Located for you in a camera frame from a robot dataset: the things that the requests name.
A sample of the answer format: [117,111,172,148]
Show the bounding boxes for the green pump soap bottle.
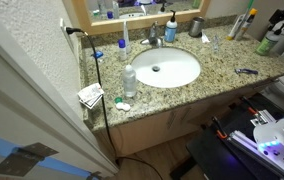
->
[255,23,284,57]

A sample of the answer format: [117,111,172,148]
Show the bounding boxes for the sunscreen spray bottle orange cap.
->
[234,8,259,42]

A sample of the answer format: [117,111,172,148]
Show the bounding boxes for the blue pump soap bottle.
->
[164,9,179,44]

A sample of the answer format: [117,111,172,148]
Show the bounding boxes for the small white bottle blue cap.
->
[117,38,128,62]

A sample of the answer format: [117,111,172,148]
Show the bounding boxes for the clear plastic bottle white cap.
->
[122,64,138,98]

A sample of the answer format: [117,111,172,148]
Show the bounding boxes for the white lotion tube yellow cap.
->
[225,13,246,42]

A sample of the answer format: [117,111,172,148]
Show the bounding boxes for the blue razor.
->
[234,67,259,76]

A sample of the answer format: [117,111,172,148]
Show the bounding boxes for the small clear glass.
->
[211,34,222,51]

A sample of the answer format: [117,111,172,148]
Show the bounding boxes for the stainless steel cup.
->
[188,16,206,39]

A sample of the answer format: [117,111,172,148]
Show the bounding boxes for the black orange clamp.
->
[210,115,230,141]
[240,95,260,117]

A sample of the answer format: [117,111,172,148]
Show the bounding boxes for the white oval sink basin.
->
[130,46,202,89]

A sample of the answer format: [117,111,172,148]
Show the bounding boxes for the chrome sink faucet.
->
[139,20,165,48]

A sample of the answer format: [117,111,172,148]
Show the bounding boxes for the black robot cart platform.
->
[169,92,284,180]

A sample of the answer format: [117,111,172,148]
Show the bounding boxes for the white toothbrush upright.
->
[122,20,132,54]

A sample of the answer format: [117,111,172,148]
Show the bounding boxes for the wooden vanity cabinet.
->
[93,83,276,161]

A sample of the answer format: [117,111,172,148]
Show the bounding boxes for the white green contact lens case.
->
[114,96,132,112]

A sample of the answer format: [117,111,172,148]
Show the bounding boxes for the small blue floss container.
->
[91,49,105,60]

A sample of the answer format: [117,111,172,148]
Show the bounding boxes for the stack of paper cards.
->
[77,82,106,110]

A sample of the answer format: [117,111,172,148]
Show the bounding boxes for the white door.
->
[0,6,120,180]

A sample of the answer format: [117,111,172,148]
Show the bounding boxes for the dark metal door hinge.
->
[0,141,60,177]

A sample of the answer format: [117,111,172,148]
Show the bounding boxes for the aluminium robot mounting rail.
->
[227,109,284,178]

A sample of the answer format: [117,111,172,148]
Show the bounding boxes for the dark cabinet door handle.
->
[166,109,180,130]
[179,105,194,125]

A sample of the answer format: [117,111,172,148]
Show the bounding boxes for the wood framed wall mirror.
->
[71,0,212,36]

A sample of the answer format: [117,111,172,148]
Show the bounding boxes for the black power cable with plug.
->
[65,26,165,180]

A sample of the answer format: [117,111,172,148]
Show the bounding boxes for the white wall outlet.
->
[59,17,76,52]

